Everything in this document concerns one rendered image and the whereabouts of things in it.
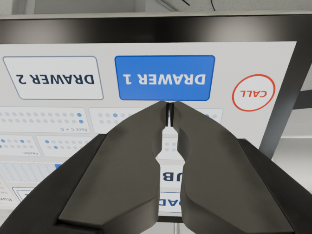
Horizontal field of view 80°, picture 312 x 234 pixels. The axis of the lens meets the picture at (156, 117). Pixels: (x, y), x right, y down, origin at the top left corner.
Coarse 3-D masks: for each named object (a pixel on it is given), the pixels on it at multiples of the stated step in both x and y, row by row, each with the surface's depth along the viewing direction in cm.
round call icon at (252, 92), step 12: (240, 72) 18; (252, 72) 18; (264, 72) 18; (276, 72) 17; (240, 84) 18; (252, 84) 18; (264, 84) 18; (276, 84) 18; (240, 96) 19; (252, 96) 19; (264, 96) 19; (228, 108) 20; (240, 108) 20; (252, 108) 20; (264, 108) 19
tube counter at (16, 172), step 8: (0, 168) 27; (8, 168) 27; (16, 168) 26; (24, 168) 26; (32, 168) 26; (40, 168) 26; (48, 168) 26; (56, 168) 26; (8, 176) 28; (16, 176) 27; (24, 176) 27; (32, 176) 27; (40, 176) 27
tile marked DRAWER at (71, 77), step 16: (16, 64) 18; (32, 64) 18; (48, 64) 18; (64, 64) 18; (80, 64) 18; (96, 64) 18; (16, 80) 19; (32, 80) 19; (48, 80) 19; (64, 80) 19; (80, 80) 19; (96, 80) 19; (32, 96) 20; (48, 96) 20; (64, 96) 20; (80, 96) 20; (96, 96) 20
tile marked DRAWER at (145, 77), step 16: (128, 64) 18; (144, 64) 18; (160, 64) 18; (176, 64) 18; (192, 64) 17; (208, 64) 17; (128, 80) 19; (144, 80) 19; (160, 80) 18; (176, 80) 18; (192, 80) 18; (208, 80) 18; (128, 96) 20; (144, 96) 19; (160, 96) 19; (176, 96) 19; (192, 96) 19; (208, 96) 19
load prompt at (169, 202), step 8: (16, 192) 29; (24, 192) 29; (160, 192) 28; (168, 192) 28; (176, 192) 27; (160, 200) 29; (168, 200) 28; (176, 200) 28; (160, 208) 30; (168, 208) 30; (176, 208) 30
